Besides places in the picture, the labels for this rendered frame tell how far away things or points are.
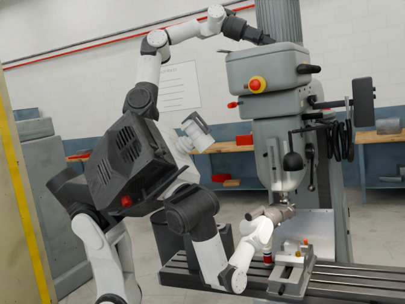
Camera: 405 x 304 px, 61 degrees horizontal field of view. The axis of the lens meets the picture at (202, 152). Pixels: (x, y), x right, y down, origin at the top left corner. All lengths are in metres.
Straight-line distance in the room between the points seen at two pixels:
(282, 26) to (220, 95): 4.50
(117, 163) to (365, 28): 4.94
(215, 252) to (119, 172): 0.38
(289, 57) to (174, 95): 5.29
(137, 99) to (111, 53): 6.03
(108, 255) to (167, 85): 5.40
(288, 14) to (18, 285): 2.23
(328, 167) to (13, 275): 2.01
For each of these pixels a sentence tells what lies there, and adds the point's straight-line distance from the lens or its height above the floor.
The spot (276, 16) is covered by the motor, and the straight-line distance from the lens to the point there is 1.63.
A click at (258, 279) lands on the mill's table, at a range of 1.63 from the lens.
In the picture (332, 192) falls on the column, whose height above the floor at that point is 1.17.
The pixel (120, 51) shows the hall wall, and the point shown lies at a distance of 7.09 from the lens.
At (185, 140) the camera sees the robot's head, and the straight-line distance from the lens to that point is 1.14.
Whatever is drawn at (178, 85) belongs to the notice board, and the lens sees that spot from 6.39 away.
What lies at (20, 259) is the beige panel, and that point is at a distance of 2.58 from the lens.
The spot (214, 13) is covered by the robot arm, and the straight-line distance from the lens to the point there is 1.44.
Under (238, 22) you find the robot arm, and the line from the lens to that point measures 1.44.
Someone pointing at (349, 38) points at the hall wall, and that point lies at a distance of 5.64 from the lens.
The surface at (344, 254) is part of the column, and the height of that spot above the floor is 0.81.
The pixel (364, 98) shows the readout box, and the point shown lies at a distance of 1.62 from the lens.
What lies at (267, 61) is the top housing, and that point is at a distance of 1.23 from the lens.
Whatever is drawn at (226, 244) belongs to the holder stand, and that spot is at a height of 1.05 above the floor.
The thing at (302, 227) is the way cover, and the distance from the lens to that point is 1.93.
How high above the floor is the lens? 1.75
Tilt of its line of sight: 9 degrees down
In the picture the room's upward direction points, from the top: 8 degrees counter-clockwise
